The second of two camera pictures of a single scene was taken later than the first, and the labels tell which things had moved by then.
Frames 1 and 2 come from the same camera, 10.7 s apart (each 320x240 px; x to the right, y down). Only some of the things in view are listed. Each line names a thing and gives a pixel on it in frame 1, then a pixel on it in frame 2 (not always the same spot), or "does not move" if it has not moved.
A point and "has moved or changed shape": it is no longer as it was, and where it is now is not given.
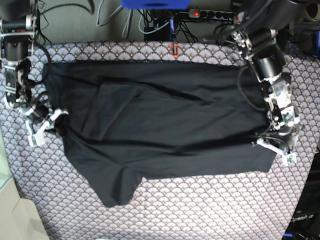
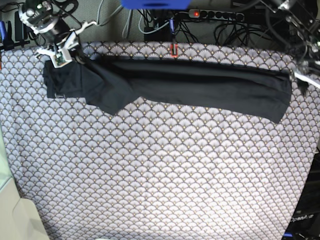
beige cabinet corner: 18,220 does not move
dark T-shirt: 123,121 has moved or changed shape
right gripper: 261,142 → 303,85
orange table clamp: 176,55 does not move
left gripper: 61,124 → 72,42
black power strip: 211,14 does not move
